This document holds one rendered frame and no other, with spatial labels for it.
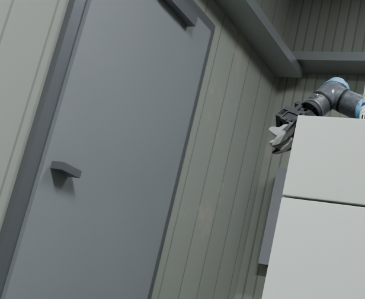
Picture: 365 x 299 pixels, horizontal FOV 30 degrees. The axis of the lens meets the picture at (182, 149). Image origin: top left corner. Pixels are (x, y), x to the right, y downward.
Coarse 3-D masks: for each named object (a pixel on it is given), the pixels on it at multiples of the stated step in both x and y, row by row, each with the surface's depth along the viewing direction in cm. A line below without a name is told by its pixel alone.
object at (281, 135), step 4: (284, 124) 195; (272, 128) 194; (276, 128) 194; (280, 128) 194; (292, 128) 192; (272, 132) 193; (276, 132) 192; (280, 132) 191; (284, 132) 190; (288, 132) 192; (292, 132) 193; (276, 136) 190; (280, 136) 190; (284, 136) 191; (276, 140) 190; (280, 140) 190; (272, 144) 190; (276, 144) 190
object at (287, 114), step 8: (296, 104) 204; (304, 104) 203; (312, 104) 199; (280, 112) 199; (288, 112) 198; (296, 112) 197; (304, 112) 200; (320, 112) 200; (280, 120) 197; (288, 120) 196
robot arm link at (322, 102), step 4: (312, 96) 202; (316, 96) 202; (320, 96) 202; (324, 96) 202; (312, 100) 201; (316, 100) 200; (320, 100) 201; (324, 100) 201; (320, 104) 200; (324, 104) 201; (328, 104) 202; (320, 108) 200; (324, 108) 201; (328, 108) 202; (324, 112) 201; (328, 112) 204
